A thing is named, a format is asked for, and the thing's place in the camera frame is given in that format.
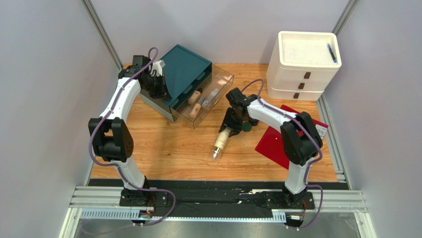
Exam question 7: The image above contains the cream white pump bottle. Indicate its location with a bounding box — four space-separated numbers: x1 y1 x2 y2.
211 128 231 160

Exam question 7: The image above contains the clear glass foundation bottle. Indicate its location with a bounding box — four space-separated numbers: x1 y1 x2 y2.
202 88 219 109

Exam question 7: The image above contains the beige foundation bottle black cap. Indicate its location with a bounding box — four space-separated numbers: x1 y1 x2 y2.
188 88 203 105

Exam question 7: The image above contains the beige tube grey cap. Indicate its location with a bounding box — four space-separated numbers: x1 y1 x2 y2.
189 97 205 118

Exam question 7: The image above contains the clear drawer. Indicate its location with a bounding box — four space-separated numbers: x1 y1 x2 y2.
171 64 234 128

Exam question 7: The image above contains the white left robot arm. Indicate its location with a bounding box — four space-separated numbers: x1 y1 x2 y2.
88 70 168 199

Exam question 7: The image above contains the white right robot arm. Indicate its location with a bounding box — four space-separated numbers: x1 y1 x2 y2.
219 88 323 200

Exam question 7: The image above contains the green round compact lower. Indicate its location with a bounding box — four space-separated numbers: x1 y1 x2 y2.
242 121 253 132

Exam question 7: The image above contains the black round jar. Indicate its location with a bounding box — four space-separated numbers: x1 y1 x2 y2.
249 119 260 126

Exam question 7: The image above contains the teal drawer organizer box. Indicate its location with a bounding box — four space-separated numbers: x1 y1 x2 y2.
139 44 212 122

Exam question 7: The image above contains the white three-drawer cabinet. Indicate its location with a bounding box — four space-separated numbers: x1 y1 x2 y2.
266 31 342 101

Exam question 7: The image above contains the blue pen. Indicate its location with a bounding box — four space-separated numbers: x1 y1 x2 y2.
327 44 338 63

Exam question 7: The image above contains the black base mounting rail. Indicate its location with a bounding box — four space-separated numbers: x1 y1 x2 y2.
119 179 316 218

